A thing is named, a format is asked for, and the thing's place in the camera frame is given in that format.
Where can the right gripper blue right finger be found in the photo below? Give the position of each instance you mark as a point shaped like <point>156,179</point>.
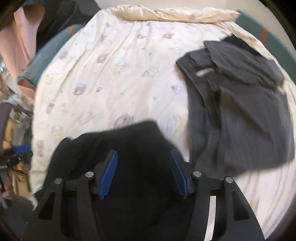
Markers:
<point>181,172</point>

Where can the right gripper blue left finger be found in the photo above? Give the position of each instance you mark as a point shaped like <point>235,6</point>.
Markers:
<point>104,173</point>

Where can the black pants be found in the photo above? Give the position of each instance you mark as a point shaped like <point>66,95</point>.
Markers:
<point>143,202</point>

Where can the folded dark grey pants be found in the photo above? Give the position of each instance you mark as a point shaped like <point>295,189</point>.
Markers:
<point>238,119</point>

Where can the cream cartoon print bedsheet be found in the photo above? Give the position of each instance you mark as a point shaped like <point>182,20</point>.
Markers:
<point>115,73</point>

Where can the cream pillow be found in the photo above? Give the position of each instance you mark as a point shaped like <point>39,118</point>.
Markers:
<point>207,15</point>

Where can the teal mattress with orange stripe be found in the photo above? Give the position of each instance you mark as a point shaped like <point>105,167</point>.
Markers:
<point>51,40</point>

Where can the pink hanging cloth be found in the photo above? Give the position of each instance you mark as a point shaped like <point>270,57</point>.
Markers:
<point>19,38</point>

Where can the dark navy hanging garment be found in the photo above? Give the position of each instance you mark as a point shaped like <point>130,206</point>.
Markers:
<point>60,14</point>

